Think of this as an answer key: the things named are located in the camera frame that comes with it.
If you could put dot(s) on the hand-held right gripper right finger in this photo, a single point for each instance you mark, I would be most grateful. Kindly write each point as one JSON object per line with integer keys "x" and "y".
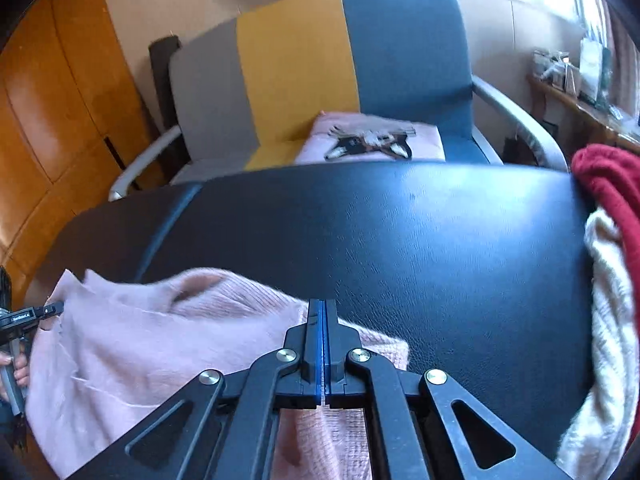
{"x": 330, "y": 345}

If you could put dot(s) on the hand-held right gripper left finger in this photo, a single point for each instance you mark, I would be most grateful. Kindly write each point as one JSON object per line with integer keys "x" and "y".
{"x": 316, "y": 345}

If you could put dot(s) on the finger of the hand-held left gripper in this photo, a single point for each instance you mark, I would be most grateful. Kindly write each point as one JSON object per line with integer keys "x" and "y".
{"x": 50, "y": 309}

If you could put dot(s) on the pink knit sweater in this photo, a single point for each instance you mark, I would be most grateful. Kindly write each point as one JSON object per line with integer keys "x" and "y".
{"x": 150, "y": 360}

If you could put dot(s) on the red knit sweater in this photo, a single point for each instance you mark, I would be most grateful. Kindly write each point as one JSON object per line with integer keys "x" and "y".
{"x": 610, "y": 180}

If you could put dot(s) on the person's left hand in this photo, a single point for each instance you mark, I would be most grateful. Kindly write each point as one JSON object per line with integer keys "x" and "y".
{"x": 21, "y": 376}

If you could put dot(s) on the orange wooden wardrobe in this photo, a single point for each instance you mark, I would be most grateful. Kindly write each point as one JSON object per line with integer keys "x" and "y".
{"x": 60, "y": 110}

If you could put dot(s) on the pink dog print cushion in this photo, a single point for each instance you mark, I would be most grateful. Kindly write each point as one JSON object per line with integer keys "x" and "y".
{"x": 320, "y": 145}

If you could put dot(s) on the dark chair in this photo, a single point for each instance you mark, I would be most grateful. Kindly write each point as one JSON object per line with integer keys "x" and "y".
{"x": 160, "y": 75}

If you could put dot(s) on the white knit sweater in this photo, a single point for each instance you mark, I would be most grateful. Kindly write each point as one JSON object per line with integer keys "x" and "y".
{"x": 610, "y": 335}

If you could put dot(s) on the grey yellow blue sofa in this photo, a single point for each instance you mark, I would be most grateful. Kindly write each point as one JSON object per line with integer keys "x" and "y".
{"x": 400, "y": 50}

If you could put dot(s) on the wooden desk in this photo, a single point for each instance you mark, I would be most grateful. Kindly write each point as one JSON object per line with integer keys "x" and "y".
{"x": 590, "y": 115}

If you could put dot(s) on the group of small desk jars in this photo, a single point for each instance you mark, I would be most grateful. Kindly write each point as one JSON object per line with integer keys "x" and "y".
{"x": 552, "y": 72}

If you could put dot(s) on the white green paper bag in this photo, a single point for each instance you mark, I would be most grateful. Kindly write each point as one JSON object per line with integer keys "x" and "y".
{"x": 591, "y": 70}

